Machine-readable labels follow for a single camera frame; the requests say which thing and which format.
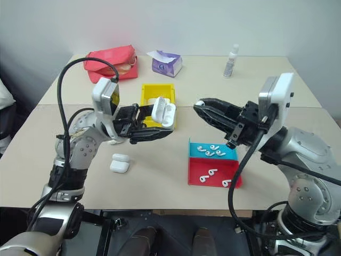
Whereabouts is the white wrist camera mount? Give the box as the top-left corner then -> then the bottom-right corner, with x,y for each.
258,71 -> 295,134
92,77 -> 121,118

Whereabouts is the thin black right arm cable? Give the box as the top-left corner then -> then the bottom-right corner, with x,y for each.
275,157 -> 341,185

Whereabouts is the white earbud case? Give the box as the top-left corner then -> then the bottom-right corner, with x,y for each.
110,153 -> 131,174
151,97 -> 177,127

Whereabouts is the red fabric bag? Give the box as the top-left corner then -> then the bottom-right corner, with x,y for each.
84,45 -> 140,84

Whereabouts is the white soft object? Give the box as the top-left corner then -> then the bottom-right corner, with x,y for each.
0,78 -> 17,110

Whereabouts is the black metal frame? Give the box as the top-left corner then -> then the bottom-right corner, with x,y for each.
79,209 -> 270,256

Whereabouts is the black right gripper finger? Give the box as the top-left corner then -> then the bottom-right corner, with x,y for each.
196,98 -> 247,113
193,104 -> 237,134

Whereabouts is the clear bottle with white cap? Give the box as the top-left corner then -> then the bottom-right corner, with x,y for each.
223,44 -> 240,79

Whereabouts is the blue plastic tray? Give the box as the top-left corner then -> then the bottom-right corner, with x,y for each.
188,137 -> 239,162

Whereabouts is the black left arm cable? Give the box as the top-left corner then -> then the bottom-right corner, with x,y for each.
25,58 -> 120,233

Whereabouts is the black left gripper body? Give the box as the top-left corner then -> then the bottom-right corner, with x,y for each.
112,105 -> 146,145

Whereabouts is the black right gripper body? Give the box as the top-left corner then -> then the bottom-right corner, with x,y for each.
225,100 -> 267,149

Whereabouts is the purple tissue pack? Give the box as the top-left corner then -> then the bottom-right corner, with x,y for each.
146,50 -> 184,78

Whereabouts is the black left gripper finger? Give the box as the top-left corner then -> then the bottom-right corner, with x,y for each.
136,104 -> 158,120
129,126 -> 176,145

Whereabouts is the dark brown rounded shape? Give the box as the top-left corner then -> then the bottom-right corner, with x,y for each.
191,227 -> 218,256
127,226 -> 158,256

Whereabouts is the red plastic tray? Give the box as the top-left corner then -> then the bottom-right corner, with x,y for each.
187,157 -> 244,189

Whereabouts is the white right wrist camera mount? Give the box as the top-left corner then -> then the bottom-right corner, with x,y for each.
258,71 -> 295,134

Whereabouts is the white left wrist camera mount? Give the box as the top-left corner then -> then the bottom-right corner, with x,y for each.
92,77 -> 121,118

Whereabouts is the yellow plastic bin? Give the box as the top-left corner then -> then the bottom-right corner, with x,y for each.
140,83 -> 179,132

